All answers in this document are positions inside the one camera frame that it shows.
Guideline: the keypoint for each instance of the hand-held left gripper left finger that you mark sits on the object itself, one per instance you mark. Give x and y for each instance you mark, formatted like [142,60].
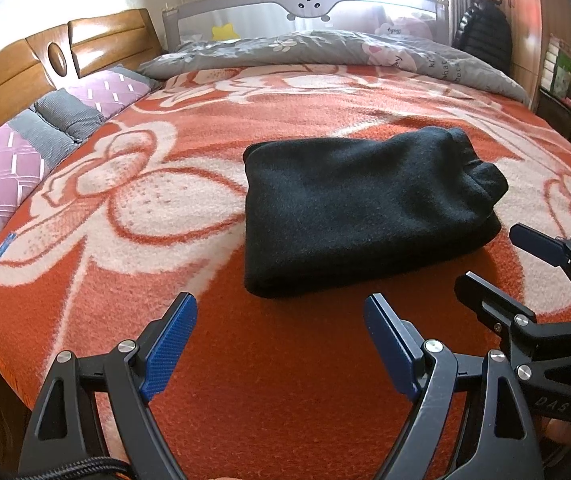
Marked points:
[170,345]

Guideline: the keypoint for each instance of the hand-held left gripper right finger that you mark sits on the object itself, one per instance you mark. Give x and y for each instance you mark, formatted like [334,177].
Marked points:
[390,345]

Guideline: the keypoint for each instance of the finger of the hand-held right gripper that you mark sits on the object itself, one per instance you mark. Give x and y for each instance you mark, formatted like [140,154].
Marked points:
[535,242]
[485,300]

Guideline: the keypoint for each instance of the black pants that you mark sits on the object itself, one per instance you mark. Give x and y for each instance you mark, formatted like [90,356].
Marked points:
[355,210]

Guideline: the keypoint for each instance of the person's right hand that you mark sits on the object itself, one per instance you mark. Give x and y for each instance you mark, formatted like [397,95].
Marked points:
[568,432]

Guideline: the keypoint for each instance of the orange floral blanket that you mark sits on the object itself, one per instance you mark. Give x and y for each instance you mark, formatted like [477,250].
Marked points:
[265,385]

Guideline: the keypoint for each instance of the black puffer jacket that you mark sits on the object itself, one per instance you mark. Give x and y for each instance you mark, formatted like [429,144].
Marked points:
[485,40]

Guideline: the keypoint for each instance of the wooden wardrobe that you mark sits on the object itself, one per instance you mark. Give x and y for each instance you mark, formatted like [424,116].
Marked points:
[530,10]

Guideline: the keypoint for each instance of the grey printed quilt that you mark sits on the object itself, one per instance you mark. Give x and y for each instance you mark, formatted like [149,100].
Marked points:
[315,47]

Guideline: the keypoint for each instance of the wooden bed headboard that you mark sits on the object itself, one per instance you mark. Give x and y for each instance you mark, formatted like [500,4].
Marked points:
[5,80]

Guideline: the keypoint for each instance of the yellow star toy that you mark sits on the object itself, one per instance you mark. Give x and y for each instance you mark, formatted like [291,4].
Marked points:
[225,31]

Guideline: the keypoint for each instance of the grey bed guard rail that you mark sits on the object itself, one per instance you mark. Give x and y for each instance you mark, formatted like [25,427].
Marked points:
[265,7]

